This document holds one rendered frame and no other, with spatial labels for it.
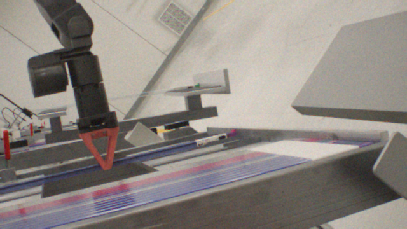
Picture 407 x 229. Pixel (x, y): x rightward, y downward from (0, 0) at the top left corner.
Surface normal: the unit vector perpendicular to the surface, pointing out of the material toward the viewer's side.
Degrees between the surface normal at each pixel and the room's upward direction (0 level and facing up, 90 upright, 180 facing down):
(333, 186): 90
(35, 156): 90
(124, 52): 90
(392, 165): 90
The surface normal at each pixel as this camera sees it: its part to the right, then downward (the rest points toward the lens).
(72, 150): 0.29, 0.00
